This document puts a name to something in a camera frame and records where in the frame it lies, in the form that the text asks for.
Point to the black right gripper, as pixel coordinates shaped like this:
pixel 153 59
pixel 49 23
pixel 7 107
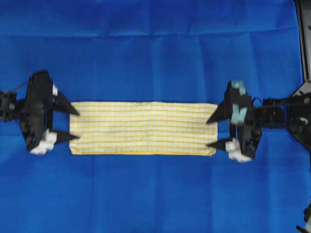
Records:
pixel 245 134

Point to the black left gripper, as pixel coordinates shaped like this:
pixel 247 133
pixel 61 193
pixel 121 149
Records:
pixel 41 96

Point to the yellow white checked towel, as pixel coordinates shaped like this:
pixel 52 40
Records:
pixel 142 128

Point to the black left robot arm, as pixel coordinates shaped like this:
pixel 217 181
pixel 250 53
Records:
pixel 9 106

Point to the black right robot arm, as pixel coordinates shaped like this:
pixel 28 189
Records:
pixel 292 113

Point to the blue table cloth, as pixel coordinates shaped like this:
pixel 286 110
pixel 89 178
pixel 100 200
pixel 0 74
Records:
pixel 152 50

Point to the black white object bottom right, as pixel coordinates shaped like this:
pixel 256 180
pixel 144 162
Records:
pixel 307 219

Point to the black frame at right edge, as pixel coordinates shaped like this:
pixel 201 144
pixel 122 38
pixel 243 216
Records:
pixel 303 11

